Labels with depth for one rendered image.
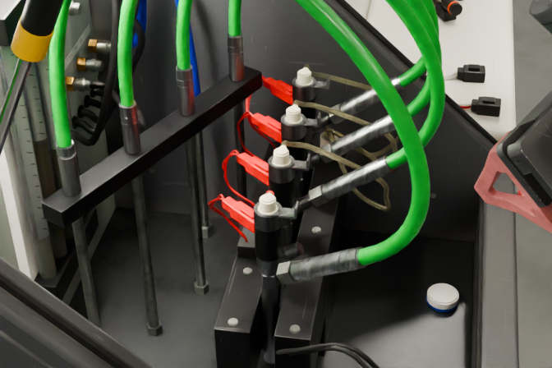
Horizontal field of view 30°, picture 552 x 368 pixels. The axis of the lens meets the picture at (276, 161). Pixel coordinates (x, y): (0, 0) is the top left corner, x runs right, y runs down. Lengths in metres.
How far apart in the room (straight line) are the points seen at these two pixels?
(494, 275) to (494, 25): 0.53
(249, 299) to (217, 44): 0.35
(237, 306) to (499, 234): 0.34
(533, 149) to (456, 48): 0.93
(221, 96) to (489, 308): 0.38
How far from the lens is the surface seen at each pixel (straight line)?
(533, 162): 0.60
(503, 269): 1.19
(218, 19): 1.26
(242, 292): 1.10
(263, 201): 1.00
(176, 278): 1.35
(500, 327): 1.12
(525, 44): 3.60
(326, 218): 1.19
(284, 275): 0.92
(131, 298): 1.33
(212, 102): 1.17
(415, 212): 0.80
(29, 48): 0.56
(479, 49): 1.53
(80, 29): 1.27
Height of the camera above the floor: 1.73
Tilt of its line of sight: 36 degrees down
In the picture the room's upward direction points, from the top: 1 degrees counter-clockwise
